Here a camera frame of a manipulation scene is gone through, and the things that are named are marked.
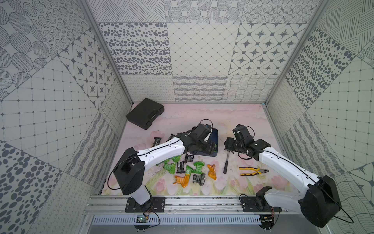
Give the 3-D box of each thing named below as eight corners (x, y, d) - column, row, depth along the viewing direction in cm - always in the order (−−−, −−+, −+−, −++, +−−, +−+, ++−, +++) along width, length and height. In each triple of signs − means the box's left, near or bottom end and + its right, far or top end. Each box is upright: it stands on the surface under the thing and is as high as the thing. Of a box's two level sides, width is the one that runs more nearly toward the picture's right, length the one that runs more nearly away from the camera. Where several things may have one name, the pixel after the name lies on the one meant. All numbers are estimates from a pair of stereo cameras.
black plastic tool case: (127, 119, 112) (124, 115, 107) (147, 102, 125) (145, 97, 120) (146, 130, 105) (144, 125, 101) (165, 110, 118) (164, 105, 114)
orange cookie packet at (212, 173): (208, 179, 84) (208, 178, 82) (207, 165, 90) (207, 164, 88) (216, 179, 84) (216, 178, 82) (214, 165, 90) (215, 164, 88)
